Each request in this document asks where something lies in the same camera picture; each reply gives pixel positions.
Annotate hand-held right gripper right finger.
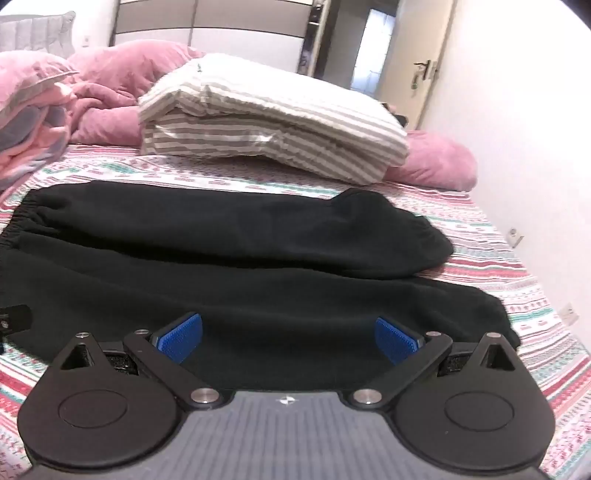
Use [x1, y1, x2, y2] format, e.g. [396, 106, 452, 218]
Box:
[350, 316, 519, 411]

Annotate door handle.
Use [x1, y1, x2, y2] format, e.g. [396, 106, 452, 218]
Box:
[412, 59, 438, 89]

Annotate pink pillow with grey trim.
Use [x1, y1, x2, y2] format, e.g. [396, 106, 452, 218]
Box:
[0, 51, 80, 124]

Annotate grey cushion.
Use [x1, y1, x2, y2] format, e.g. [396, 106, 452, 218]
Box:
[0, 11, 77, 62]

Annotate wardrobe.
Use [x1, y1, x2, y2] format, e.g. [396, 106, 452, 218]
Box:
[108, 0, 342, 78]

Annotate bright window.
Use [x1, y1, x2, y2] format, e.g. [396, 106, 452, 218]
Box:
[352, 8, 399, 92]

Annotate black pants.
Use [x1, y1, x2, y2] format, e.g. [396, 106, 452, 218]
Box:
[0, 180, 522, 393]

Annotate striped pillow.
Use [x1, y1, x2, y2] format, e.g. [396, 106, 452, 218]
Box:
[137, 53, 411, 185]

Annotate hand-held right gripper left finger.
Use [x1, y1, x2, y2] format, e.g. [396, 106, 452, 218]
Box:
[58, 311, 222, 411]

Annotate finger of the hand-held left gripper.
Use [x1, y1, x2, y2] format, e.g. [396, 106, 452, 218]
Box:
[0, 305, 33, 334]

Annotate pink and grey folded blanket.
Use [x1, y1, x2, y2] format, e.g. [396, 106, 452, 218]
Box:
[0, 83, 78, 191]

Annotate patterned bed sheet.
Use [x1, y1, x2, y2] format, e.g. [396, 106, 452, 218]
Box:
[0, 142, 591, 480]

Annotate pink duvet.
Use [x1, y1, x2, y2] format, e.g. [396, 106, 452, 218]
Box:
[67, 39, 206, 146]

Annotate white door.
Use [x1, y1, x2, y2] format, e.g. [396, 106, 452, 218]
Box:
[376, 0, 458, 132]

